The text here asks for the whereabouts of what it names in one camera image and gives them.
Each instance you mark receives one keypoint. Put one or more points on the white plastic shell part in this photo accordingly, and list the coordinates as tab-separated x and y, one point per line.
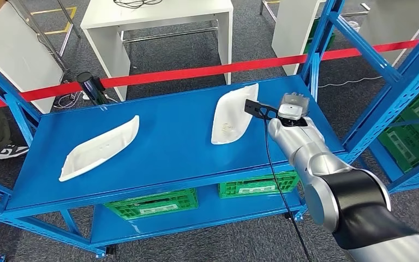
97	148
231	115

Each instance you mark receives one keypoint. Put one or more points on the yellow floor tape square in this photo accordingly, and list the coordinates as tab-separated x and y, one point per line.
70	20

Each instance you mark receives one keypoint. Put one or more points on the person's black white shoe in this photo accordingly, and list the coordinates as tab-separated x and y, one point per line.
9	152

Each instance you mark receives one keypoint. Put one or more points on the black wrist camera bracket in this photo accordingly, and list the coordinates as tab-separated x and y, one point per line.
254	107

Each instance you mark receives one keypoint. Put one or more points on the black stanchion post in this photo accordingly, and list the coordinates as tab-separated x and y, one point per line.
91	88

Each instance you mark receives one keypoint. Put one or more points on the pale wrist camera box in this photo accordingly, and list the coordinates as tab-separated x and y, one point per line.
291	112

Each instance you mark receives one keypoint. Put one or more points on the white cabinet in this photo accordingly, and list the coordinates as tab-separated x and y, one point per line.
18	58

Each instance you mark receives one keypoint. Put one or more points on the chrome metal frame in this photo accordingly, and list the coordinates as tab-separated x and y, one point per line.
66	38

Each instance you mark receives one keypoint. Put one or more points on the red barrier belt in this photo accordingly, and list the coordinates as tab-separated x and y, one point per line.
195	70

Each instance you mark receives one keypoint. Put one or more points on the silver black robot right arm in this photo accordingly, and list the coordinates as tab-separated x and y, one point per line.
303	144

